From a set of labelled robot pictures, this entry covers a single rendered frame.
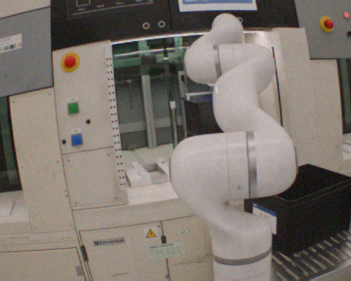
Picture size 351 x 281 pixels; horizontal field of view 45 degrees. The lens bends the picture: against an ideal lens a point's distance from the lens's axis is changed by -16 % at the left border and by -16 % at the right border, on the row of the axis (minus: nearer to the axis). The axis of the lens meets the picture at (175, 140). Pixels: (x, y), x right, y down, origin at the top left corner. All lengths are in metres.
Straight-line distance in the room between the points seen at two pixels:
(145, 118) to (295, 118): 0.97
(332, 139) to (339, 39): 0.41
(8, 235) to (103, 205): 0.40
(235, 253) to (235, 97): 0.31
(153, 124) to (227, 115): 1.45
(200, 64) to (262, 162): 0.41
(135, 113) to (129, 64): 0.48
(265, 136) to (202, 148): 0.11
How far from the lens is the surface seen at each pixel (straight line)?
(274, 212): 1.31
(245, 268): 0.88
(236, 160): 0.81
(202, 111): 1.76
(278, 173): 0.81
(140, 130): 2.43
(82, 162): 1.52
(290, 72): 1.61
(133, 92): 2.41
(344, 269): 1.21
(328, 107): 1.77
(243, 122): 0.93
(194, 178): 0.81
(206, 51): 1.16
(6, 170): 2.00
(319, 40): 1.73
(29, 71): 1.48
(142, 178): 1.75
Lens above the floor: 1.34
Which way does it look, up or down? 11 degrees down
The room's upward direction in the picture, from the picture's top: 6 degrees counter-clockwise
